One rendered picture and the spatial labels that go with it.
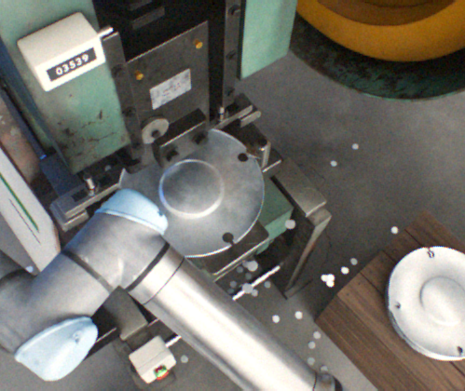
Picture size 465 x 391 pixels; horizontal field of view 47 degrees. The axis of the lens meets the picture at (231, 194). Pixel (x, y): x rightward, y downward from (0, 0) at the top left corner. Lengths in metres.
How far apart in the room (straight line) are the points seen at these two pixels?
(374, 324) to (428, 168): 0.83
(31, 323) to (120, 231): 0.13
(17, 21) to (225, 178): 0.62
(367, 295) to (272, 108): 0.92
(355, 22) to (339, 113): 1.22
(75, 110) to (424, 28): 0.51
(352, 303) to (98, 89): 1.00
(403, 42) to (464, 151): 1.37
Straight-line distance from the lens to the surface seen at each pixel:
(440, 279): 1.53
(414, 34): 0.88
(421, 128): 2.22
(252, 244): 1.03
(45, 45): 0.56
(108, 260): 0.61
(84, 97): 0.68
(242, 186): 1.07
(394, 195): 2.04
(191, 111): 0.93
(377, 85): 0.97
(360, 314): 1.48
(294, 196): 1.23
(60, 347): 0.59
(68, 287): 0.60
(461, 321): 1.53
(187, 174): 1.08
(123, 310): 1.15
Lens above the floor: 1.74
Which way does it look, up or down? 65 degrees down
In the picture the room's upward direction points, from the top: 5 degrees clockwise
